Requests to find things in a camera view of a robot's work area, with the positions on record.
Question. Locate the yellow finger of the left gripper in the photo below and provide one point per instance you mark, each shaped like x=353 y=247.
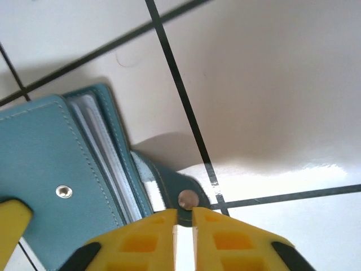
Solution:
x=12 y=226

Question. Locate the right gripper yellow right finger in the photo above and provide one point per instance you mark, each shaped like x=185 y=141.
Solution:
x=234 y=245

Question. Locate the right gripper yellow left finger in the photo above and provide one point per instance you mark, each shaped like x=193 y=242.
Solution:
x=135 y=248

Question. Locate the blue-grey box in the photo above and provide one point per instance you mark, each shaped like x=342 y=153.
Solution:
x=42 y=155

